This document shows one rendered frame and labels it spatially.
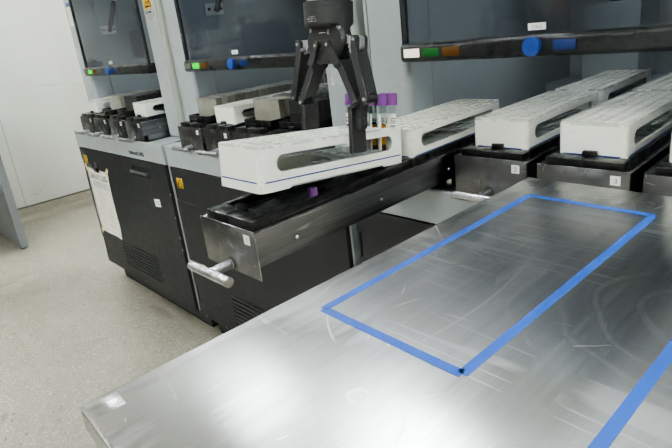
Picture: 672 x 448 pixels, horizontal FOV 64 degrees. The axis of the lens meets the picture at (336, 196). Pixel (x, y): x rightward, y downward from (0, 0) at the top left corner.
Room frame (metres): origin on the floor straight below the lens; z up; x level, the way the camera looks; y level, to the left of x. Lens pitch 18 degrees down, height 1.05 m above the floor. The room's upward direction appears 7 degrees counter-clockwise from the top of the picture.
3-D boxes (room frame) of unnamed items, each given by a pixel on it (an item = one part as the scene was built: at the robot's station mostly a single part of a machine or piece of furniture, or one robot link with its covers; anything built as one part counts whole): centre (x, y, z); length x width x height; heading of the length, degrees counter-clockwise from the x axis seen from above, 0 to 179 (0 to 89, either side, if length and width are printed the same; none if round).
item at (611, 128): (0.87, -0.50, 0.83); 0.30 x 0.10 x 0.06; 132
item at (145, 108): (2.04, 0.55, 0.83); 0.30 x 0.10 x 0.06; 132
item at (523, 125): (0.99, -0.40, 0.83); 0.30 x 0.10 x 0.06; 132
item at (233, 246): (0.91, -0.08, 0.78); 0.73 x 0.14 x 0.09; 132
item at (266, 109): (1.45, 0.15, 0.85); 0.12 x 0.02 x 0.06; 43
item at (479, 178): (1.08, -0.50, 0.78); 0.73 x 0.14 x 0.09; 132
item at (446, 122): (1.03, -0.21, 0.83); 0.30 x 0.10 x 0.06; 132
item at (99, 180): (2.27, 1.02, 0.43); 0.27 x 0.02 x 0.36; 42
